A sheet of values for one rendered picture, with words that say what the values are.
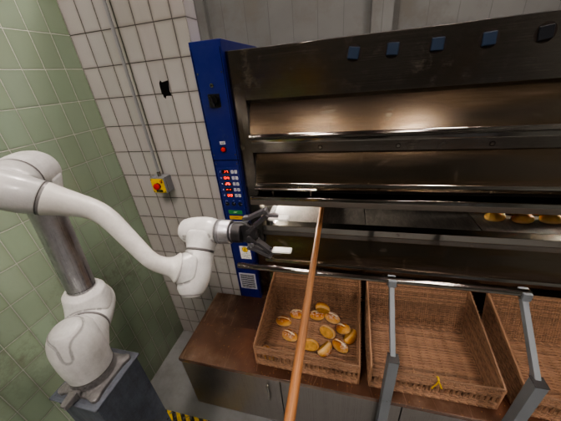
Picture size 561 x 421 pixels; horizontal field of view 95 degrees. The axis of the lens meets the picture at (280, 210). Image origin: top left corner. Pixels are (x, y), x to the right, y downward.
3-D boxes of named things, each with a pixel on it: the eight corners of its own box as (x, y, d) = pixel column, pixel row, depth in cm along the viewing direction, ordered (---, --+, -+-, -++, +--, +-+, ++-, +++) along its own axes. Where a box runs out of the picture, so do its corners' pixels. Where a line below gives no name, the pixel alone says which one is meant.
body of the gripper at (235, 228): (235, 216, 96) (258, 217, 94) (238, 235, 100) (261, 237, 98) (226, 227, 89) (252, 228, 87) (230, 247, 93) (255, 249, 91)
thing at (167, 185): (161, 188, 164) (156, 173, 159) (174, 189, 161) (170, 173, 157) (153, 193, 157) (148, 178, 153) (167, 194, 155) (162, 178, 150)
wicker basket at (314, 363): (276, 298, 184) (273, 268, 171) (359, 309, 169) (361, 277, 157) (254, 364, 143) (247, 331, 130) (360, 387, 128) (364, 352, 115)
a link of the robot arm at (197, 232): (226, 221, 102) (221, 254, 99) (191, 220, 106) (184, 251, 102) (214, 213, 92) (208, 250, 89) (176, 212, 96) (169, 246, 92)
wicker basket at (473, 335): (361, 309, 169) (365, 277, 156) (458, 321, 156) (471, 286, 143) (366, 388, 128) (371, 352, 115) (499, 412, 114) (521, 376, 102)
